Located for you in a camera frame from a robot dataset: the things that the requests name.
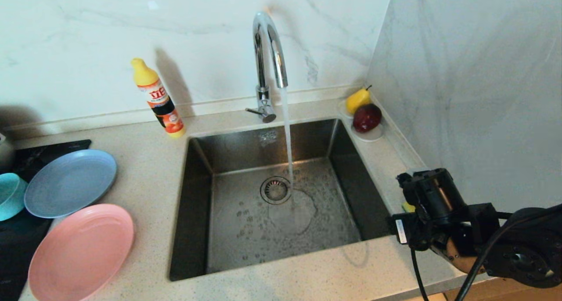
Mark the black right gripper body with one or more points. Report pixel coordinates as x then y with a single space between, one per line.
408 230

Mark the yellow green sponge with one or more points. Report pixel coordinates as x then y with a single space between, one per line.
408 207

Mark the chrome gooseneck faucet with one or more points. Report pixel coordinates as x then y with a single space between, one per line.
264 19

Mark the yellow-capped detergent bottle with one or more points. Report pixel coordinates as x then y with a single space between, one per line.
160 101

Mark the pink plate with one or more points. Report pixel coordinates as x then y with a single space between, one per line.
81 252

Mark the blue-grey plate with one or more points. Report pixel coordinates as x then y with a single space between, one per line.
70 184

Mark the teal bowl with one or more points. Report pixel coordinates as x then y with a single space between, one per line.
9 197

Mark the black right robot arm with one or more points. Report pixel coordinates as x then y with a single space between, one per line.
522 248

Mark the stainless steel sink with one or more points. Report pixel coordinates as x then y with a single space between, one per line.
246 244

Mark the small white dish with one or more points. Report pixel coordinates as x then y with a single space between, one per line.
373 136

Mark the dark red apple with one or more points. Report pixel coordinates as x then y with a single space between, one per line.
367 117

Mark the round metal drain strainer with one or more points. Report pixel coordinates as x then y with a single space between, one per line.
275 190

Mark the yellow pear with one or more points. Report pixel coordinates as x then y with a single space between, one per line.
356 99

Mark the running water stream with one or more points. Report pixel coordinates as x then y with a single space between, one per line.
287 138

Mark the black glass cooktop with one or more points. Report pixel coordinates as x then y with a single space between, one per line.
52 146

